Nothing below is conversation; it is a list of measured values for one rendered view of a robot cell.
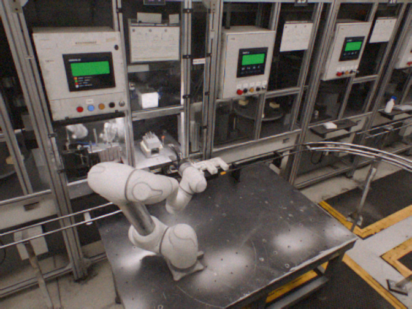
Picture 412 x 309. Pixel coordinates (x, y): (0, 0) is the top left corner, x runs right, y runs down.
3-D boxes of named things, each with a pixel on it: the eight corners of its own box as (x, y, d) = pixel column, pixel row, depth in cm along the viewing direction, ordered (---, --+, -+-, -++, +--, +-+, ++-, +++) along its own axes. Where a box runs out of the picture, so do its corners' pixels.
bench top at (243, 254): (140, 358, 135) (139, 354, 133) (92, 212, 213) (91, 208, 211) (357, 242, 203) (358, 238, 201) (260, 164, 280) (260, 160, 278)
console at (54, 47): (54, 122, 168) (32, 34, 144) (48, 104, 188) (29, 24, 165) (129, 111, 186) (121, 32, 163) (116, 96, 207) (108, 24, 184)
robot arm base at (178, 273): (210, 267, 174) (210, 260, 171) (175, 282, 164) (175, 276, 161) (195, 244, 187) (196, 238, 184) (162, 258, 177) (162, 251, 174)
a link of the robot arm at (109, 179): (164, 259, 171) (129, 248, 176) (174, 232, 180) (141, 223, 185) (121, 194, 109) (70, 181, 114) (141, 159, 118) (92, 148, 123)
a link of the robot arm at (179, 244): (191, 273, 163) (192, 244, 152) (160, 263, 168) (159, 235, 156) (201, 250, 177) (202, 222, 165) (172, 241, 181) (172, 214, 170)
